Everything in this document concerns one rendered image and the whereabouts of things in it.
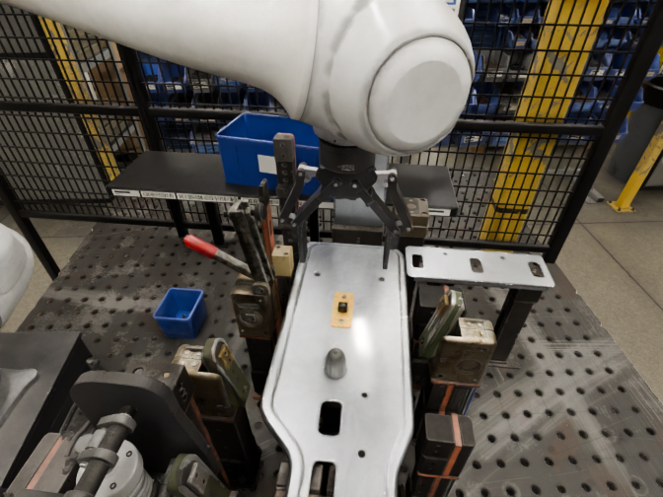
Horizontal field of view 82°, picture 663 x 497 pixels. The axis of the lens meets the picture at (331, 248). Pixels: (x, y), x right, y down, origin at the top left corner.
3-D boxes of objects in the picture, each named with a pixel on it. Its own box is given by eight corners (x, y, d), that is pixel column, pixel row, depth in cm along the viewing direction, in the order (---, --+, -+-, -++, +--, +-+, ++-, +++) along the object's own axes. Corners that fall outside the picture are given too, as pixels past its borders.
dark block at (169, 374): (229, 521, 70) (167, 400, 44) (191, 516, 71) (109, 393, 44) (237, 490, 74) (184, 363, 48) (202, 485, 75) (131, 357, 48)
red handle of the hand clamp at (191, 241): (267, 286, 66) (182, 241, 61) (262, 293, 67) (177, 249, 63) (273, 269, 69) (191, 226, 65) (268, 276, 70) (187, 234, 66)
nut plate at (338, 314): (351, 328, 67) (351, 323, 66) (330, 326, 67) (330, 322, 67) (354, 294, 74) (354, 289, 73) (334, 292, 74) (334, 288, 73)
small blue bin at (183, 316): (196, 342, 101) (188, 320, 96) (161, 339, 102) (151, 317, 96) (211, 312, 110) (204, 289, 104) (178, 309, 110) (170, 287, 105)
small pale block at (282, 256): (299, 369, 95) (289, 256, 72) (285, 368, 95) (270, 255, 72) (302, 357, 98) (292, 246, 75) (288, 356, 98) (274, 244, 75)
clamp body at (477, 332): (463, 457, 79) (514, 356, 57) (405, 450, 80) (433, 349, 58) (457, 414, 86) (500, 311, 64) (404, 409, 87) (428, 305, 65)
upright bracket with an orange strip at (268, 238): (285, 359, 97) (262, 186, 66) (279, 358, 97) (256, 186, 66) (287, 349, 100) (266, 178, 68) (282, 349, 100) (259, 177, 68)
